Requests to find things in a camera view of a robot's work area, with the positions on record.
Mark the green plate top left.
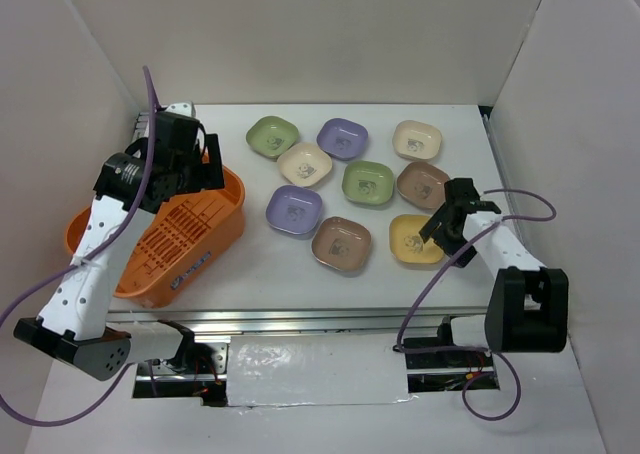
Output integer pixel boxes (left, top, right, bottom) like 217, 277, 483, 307
246, 116, 300, 160

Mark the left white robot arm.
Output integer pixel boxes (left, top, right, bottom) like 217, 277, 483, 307
13, 109, 224, 381

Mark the aluminium rail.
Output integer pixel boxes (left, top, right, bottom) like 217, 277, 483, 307
99, 307, 494, 334

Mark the green plate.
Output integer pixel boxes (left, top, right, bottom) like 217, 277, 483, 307
341, 160, 395, 206
246, 116, 300, 160

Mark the white foil sheet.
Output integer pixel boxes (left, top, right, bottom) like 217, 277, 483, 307
226, 334, 411, 407

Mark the green plate centre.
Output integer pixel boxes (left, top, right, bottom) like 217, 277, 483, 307
341, 160, 395, 206

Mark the cream plate centre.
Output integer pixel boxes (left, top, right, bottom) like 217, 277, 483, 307
277, 142, 333, 188

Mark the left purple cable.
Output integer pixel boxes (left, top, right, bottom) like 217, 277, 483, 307
0, 65, 166, 428

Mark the cream plate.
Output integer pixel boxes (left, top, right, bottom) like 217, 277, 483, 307
392, 120, 443, 161
277, 142, 333, 188

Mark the yellow plate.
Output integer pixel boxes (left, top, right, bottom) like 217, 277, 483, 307
389, 214, 445, 270

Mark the cream plate top right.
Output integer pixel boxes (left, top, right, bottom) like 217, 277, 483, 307
392, 120, 443, 161

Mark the purple plate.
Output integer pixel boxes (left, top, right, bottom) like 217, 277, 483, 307
316, 118, 369, 161
265, 185, 323, 237

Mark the orange plastic bin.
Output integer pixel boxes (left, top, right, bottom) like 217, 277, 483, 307
64, 166, 247, 310

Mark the purple plate top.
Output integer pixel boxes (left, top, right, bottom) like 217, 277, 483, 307
316, 118, 369, 161

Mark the brown plate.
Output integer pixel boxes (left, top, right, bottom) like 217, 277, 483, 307
396, 161, 450, 210
311, 216, 373, 276

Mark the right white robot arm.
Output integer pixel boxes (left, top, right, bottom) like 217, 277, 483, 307
394, 178, 569, 366

